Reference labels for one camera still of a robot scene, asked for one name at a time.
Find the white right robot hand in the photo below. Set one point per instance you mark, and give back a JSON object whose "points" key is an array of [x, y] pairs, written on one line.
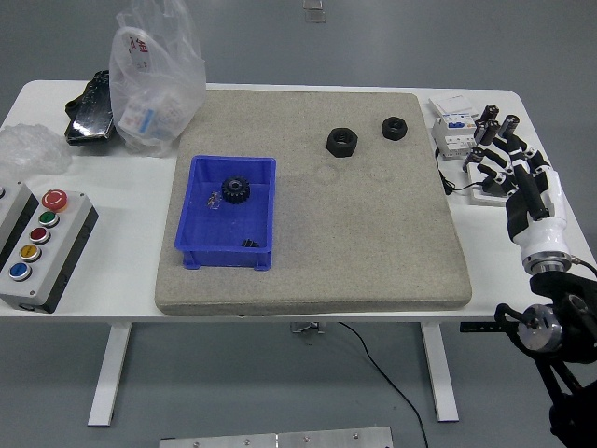
{"points": [[545, 233]]}

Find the small black gear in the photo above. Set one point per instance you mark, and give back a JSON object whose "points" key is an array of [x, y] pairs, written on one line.
{"points": [[250, 243]]}

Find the large black gear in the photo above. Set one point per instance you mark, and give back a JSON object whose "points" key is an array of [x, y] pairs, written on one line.
{"points": [[236, 189]]}

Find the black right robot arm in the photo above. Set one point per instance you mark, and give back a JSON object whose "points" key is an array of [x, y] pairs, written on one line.
{"points": [[559, 336]]}

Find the small black hex nut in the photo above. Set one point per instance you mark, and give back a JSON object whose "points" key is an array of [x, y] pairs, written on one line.
{"points": [[395, 128]]}

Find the large black hex nut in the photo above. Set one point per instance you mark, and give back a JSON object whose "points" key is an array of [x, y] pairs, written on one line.
{"points": [[342, 142]]}

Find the blue plastic box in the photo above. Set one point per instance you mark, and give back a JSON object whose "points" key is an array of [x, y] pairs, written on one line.
{"points": [[224, 228]]}

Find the grey push-button control box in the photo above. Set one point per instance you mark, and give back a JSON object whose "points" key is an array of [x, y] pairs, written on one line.
{"points": [[51, 261]]}

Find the grey and black control box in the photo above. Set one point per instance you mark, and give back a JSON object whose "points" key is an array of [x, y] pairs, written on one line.
{"points": [[11, 210]]}

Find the black power adapter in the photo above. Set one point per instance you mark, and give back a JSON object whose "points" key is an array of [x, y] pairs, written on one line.
{"points": [[489, 187]]}

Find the white power socket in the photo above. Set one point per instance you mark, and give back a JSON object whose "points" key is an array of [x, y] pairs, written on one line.
{"points": [[476, 198]]}

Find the black cylindrical capacitor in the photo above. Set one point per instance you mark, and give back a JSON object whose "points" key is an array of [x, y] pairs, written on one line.
{"points": [[490, 113], [490, 132], [509, 123], [470, 161], [479, 130]]}

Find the black table control panel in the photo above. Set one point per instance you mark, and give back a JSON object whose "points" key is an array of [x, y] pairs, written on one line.
{"points": [[478, 327]]}

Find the white circuit breaker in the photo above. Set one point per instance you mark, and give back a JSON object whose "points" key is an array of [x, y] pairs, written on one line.
{"points": [[450, 137]]}

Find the small white carton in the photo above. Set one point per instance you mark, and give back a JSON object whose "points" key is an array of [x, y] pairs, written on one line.
{"points": [[452, 105]]}

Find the white table leg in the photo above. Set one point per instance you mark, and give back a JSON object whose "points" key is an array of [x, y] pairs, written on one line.
{"points": [[109, 373], [440, 373]]}

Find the grey-brown mat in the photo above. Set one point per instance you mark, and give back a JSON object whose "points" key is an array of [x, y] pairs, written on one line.
{"points": [[350, 233]]}

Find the clear floor marker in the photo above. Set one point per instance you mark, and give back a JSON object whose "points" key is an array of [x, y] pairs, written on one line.
{"points": [[312, 4], [315, 17]]}

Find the small clear plastic piece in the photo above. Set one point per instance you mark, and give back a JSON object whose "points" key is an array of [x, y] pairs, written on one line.
{"points": [[213, 201]]}

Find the silver metal plate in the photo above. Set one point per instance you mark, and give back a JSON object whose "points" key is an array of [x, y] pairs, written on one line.
{"points": [[280, 439]]}

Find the translucent white plastic bag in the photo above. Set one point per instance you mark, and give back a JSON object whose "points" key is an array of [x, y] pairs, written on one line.
{"points": [[154, 88]]}

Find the black plastic-wrapped part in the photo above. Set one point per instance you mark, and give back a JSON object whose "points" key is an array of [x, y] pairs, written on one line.
{"points": [[88, 116]]}

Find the clear bubble wrap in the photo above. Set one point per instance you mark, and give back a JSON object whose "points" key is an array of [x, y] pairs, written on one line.
{"points": [[28, 149]]}

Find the metal under-table bracket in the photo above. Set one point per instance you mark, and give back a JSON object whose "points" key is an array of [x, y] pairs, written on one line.
{"points": [[305, 327]]}

